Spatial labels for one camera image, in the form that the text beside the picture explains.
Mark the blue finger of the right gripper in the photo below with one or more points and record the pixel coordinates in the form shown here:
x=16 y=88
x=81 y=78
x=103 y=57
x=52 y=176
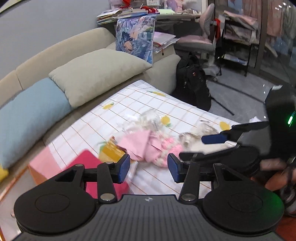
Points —
x=187 y=155
x=214 y=139

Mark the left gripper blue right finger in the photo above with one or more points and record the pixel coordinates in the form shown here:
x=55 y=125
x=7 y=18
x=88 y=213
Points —
x=175 y=167

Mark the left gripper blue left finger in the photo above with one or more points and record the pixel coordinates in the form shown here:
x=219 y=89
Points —
x=121 y=169

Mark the pink white crochet cake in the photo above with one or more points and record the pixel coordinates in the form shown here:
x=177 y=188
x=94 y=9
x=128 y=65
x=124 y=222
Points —
x=169 y=144

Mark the person's right hand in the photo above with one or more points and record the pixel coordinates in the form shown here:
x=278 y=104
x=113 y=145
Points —
x=273 y=174

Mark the yellow packaged item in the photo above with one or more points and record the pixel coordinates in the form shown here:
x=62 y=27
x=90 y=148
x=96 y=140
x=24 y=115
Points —
x=110 y=151

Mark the pink fabric piece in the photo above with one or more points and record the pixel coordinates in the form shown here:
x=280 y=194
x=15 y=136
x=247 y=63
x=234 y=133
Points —
x=141 y=145

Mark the lemon print checkered tablecloth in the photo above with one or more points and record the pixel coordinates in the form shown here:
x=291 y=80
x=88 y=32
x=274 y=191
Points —
x=107 y=119

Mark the clear plastic packaged item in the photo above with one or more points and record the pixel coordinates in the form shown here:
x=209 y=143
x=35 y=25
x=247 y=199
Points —
x=149 y=120

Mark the black backpack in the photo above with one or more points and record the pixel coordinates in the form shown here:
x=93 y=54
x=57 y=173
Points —
x=191 y=84

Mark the orange white storage box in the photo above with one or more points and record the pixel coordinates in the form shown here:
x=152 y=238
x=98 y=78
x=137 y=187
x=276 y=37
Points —
x=27 y=179

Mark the beige sofa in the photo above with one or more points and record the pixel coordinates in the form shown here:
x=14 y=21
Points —
x=162 y=74

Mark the pink office chair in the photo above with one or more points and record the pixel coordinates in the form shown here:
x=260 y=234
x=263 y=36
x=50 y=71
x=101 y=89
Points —
x=203 y=44

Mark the beige pillow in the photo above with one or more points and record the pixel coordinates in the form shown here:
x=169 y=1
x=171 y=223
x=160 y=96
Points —
x=92 y=74

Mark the black storage rack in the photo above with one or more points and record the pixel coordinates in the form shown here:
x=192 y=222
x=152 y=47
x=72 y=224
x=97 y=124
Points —
x=238 y=37

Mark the light blue pillow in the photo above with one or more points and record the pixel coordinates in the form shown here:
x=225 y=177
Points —
x=26 y=118

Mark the yellow pillow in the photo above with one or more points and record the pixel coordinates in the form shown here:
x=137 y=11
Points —
x=3 y=173

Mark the cluttered desk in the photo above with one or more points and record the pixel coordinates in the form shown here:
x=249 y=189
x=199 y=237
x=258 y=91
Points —
x=161 y=39

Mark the blue anime print bag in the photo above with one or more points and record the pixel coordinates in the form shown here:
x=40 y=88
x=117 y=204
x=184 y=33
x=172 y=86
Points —
x=134 y=36

